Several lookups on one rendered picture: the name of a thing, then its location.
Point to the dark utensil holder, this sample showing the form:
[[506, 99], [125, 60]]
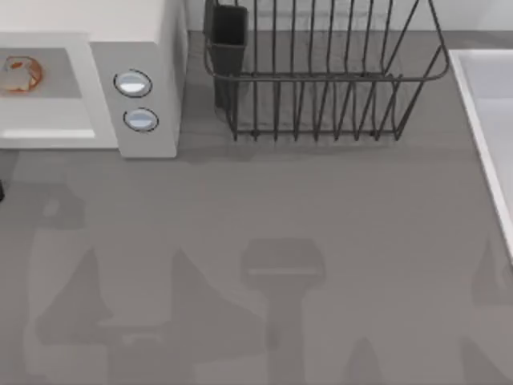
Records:
[[226, 40]]

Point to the pale microwave oven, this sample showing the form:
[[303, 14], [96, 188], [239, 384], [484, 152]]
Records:
[[136, 44]]

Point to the small round microwave knob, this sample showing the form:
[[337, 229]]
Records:
[[140, 120]]

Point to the slice of bread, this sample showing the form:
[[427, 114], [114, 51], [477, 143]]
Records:
[[21, 74]]

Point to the white sink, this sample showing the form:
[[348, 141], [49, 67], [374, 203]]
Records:
[[487, 120]]

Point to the large round microwave knob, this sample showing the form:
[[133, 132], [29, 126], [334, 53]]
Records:
[[132, 83]]

